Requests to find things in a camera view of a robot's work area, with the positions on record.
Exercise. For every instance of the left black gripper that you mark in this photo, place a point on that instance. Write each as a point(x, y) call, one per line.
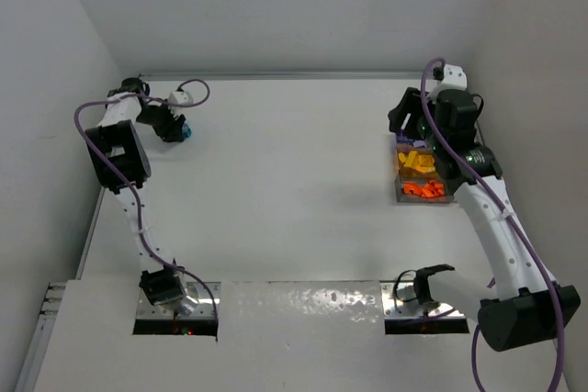
point(170, 126)

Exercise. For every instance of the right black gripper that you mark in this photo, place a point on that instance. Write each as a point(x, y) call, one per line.
point(403, 112)

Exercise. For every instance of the yellow duplo brick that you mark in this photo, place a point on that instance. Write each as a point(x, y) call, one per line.
point(414, 163)

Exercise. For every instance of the light blue duplo brick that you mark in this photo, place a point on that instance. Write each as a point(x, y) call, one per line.
point(186, 131)

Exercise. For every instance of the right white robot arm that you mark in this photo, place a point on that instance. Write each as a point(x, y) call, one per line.
point(528, 305)

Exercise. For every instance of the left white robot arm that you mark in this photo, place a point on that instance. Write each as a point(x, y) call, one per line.
point(122, 167)

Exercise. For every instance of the pile of small orange legos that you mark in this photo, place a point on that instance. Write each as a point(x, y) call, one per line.
point(428, 190)

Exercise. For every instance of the clear plastic container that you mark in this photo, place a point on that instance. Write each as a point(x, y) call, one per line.
point(415, 177)

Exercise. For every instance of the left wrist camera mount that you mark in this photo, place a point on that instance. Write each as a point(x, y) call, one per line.
point(180, 99)

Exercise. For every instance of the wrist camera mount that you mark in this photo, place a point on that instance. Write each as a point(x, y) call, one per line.
point(449, 76)
point(180, 99)

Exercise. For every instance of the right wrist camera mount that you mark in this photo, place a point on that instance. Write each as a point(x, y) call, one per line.
point(449, 76)

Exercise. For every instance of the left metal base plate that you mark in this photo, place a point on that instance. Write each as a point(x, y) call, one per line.
point(196, 304)

